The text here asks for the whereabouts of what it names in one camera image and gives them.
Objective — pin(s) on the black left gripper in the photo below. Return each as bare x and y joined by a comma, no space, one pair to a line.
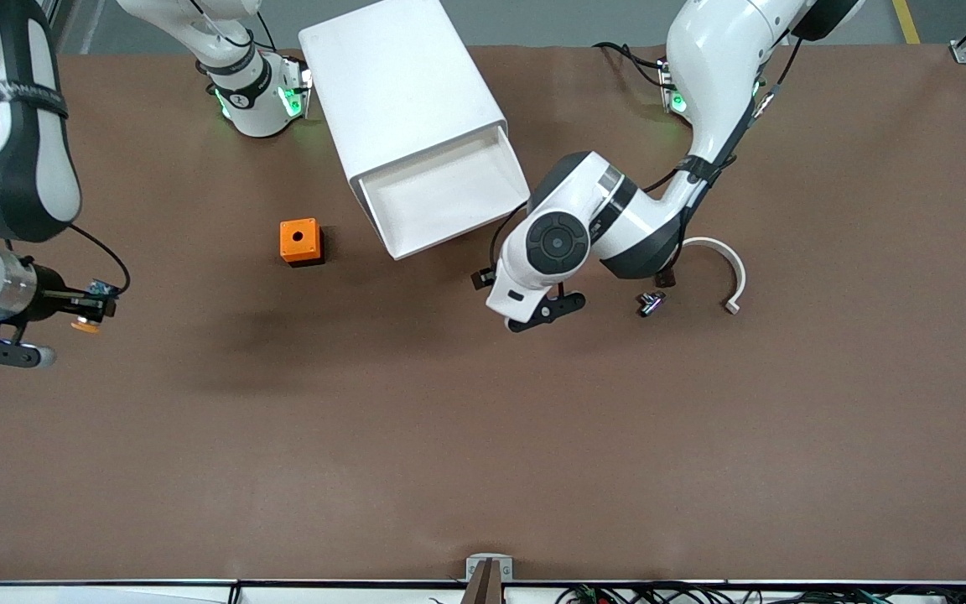
481,278

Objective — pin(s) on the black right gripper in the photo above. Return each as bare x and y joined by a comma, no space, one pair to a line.
54,291

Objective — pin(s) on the push button with orange cap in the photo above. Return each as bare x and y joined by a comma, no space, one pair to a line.
85,326

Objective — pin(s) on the white plastic drawer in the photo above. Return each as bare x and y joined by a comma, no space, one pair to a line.
449,226

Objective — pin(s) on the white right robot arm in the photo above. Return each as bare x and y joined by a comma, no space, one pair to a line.
22,168

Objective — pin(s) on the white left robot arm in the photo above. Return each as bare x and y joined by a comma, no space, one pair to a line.
718,50

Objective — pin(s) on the white drawer cabinet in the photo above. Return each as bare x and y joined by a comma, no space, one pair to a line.
391,75

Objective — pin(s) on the brown table mat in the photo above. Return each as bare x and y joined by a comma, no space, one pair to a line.
449,419

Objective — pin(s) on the brown terminal block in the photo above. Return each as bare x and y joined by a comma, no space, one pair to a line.
666,279

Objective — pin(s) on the white curved plastic arc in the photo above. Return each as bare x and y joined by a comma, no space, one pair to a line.
738,268

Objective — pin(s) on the silver metal key switch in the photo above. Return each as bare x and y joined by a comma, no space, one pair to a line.
651,303

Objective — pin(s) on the orange button enclosure box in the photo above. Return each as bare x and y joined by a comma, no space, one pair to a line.
298,239

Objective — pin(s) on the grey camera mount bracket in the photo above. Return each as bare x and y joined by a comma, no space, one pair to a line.
490,565

